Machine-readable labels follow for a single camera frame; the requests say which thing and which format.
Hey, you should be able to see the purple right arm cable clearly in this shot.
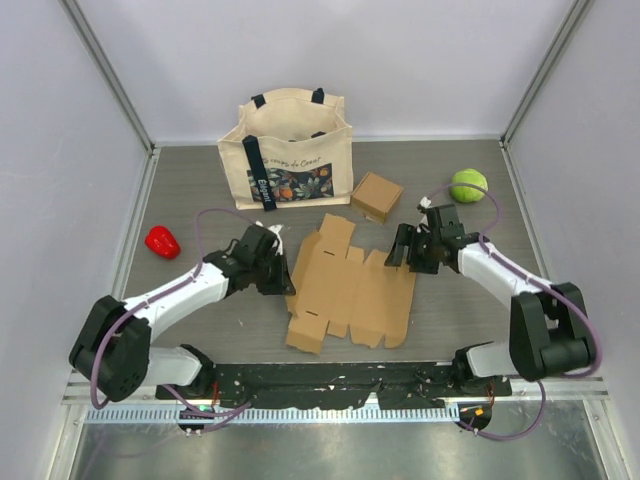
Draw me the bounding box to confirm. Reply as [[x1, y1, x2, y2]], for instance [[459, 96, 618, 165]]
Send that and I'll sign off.
[[424, 182, 604, 441]]

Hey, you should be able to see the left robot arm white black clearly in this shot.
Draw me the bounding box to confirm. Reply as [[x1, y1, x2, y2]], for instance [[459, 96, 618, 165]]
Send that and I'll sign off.
[[69, 222, 296, 409]]

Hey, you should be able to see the spare brown cardboard box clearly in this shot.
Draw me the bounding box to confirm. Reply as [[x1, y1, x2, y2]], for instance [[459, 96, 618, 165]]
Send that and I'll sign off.
[[286, 214, 416, 354]]

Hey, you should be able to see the green cabbage ball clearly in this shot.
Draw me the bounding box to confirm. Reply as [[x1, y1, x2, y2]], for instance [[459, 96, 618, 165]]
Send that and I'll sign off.
[[449, 168, 488, 203]]

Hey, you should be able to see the slotted cable duct strip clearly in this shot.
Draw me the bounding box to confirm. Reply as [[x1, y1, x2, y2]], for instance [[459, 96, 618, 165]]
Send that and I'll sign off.
[[84, 403, 459, 426]]

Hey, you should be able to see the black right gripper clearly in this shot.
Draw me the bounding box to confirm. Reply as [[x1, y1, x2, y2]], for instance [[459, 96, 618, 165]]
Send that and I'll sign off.
[[384, 223, 440, 275]]

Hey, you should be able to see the beige canvas tote bag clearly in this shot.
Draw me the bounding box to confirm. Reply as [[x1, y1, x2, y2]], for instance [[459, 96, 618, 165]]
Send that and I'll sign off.
[[217, 88, 354, 212]]

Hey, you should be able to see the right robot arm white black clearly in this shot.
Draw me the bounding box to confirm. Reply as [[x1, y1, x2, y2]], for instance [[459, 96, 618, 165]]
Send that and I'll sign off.
[[385, 203, 600, 395]]

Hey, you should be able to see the red bell pepper toy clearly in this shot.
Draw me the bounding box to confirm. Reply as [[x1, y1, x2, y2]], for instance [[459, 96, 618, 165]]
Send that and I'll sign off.
[[144, 225, 181, 260]]

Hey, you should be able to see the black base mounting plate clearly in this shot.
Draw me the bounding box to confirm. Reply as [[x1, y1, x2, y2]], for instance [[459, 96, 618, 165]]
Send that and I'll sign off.
[[174, 362, 512, 410]]

